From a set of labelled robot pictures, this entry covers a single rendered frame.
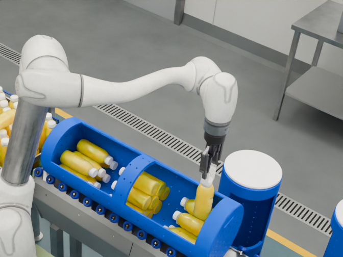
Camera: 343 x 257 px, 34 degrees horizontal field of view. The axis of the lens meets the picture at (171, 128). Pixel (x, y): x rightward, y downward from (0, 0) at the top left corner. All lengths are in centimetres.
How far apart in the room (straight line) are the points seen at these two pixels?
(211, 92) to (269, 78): 371
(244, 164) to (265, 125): 215
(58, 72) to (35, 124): 29
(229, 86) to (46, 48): 58
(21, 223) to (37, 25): 427
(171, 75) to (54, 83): 43
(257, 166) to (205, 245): 69
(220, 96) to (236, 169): 92
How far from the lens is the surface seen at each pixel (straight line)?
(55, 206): 267
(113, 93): 170
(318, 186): 436
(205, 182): 205
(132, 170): 229
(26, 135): 193
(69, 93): 165
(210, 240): 214
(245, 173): 266
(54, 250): 300
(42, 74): 166
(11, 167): 202
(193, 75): 190
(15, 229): 195
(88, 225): 257
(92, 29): 600
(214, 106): 182
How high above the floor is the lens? 273
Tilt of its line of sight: 36 degrees down
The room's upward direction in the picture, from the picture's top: 7 degrees clockwise
